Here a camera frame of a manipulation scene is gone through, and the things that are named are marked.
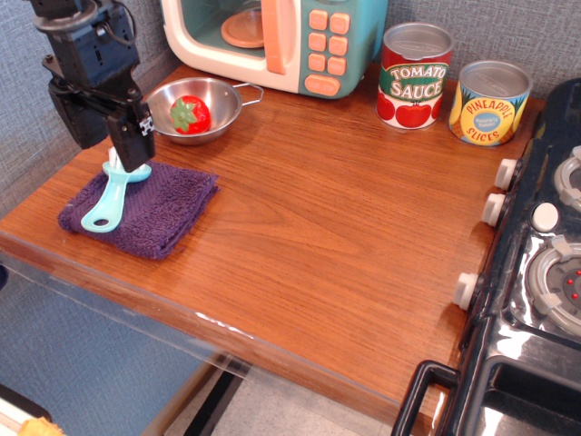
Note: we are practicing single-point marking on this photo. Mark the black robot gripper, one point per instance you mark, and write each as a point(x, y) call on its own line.
point(94, 54)

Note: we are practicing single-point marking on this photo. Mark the teal dish brush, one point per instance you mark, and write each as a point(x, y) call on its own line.
point(106, 215)

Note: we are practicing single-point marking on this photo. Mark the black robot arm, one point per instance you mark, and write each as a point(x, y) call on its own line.
point(92, 87)

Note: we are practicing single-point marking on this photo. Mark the purple folded towel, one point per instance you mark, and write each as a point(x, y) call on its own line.
point(157, 212)

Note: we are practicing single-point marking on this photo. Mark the red toy strawberry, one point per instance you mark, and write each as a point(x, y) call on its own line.
point(190, 115)

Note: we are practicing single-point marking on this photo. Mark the orange microwave plate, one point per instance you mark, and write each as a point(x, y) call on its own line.
point(244, 29)

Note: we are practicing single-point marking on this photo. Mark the teal toy microwave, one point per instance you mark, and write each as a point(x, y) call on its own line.
point(315, 48)

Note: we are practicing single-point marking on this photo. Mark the orange fuzzy object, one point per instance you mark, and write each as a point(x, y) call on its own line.
point(39, 427)

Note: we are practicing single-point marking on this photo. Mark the tomato sauce can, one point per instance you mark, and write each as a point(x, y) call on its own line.
point(413, 73)

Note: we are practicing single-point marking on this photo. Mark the pineapple slices can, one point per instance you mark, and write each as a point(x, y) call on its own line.
point(489, 101)

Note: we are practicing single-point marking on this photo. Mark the grey stove knob lower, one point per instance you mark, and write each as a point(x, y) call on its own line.
point(464, 289)

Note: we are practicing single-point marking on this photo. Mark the grey stove knob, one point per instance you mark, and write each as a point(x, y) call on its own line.
point(464, 289)
point(493, 208)
point(505, 173)

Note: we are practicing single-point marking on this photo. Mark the grey stove knob middle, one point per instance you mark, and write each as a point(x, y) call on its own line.
point(493, 208)

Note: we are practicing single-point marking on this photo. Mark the grey stove knob upper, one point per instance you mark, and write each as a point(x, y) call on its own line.
point(505, 173)

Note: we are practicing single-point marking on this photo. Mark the black toy stove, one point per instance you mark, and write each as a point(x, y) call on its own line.
point(519, 369)

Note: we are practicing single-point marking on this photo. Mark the steel bowl with handles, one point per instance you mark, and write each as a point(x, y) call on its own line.
point(224, 101)

